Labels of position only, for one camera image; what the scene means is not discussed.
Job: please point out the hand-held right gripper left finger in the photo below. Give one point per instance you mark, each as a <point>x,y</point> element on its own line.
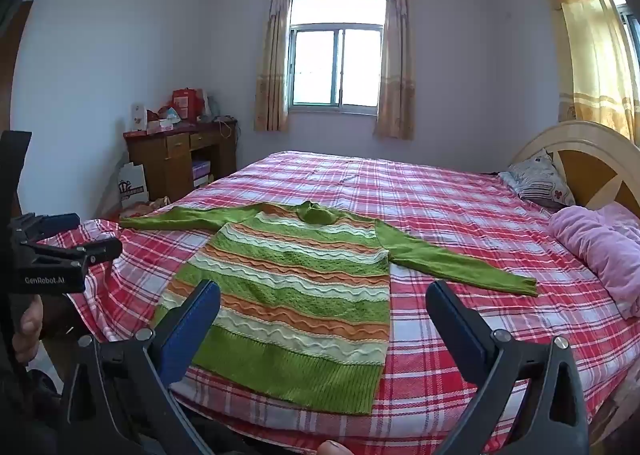
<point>192,330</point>

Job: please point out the tissue box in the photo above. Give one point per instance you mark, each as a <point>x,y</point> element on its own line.
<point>160,125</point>

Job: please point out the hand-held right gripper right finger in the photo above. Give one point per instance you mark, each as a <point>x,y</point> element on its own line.
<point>460,330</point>

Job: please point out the side glass window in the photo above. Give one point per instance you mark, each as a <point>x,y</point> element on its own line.
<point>632,35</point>

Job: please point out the pink blanket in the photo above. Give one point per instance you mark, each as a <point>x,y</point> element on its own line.
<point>600,245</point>

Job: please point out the red plaid bedsheet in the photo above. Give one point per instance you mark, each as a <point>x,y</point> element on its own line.
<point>425,195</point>

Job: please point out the yellow curtain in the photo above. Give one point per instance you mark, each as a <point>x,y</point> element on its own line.
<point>595,45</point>

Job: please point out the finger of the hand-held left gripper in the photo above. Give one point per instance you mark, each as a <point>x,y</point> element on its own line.
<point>55,224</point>
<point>100,250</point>

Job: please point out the stacked boxes in desk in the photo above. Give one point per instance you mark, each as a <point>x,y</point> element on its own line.
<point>201,174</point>

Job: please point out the brown wooden door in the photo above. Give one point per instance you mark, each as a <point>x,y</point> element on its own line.
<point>7,75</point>

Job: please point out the beige wooden headboard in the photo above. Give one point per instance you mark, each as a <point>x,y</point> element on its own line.
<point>600,175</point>

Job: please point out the white paper bag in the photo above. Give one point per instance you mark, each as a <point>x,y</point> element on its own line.
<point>132,185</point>

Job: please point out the floral patterned pillow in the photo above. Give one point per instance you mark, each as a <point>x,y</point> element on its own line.
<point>540,180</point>

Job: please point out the green striped knit sweater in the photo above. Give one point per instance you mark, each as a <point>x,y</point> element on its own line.
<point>300,295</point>

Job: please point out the white upright packet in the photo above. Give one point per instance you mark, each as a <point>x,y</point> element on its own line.
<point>138,117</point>

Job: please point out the person's left hand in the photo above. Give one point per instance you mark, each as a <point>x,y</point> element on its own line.
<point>27,330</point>

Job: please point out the person's right hand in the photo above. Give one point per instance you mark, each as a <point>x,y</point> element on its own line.
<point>331,449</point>

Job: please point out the brown wooden desk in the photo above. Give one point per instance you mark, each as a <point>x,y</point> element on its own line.
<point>150,160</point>

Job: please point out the sliding glass window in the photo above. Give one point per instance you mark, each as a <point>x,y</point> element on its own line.
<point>315,65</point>

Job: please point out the red gift box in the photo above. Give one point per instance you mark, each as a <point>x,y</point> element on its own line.
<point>187,105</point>

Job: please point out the beige patterned curtain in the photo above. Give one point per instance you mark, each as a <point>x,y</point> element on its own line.
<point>272,60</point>
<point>397,60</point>

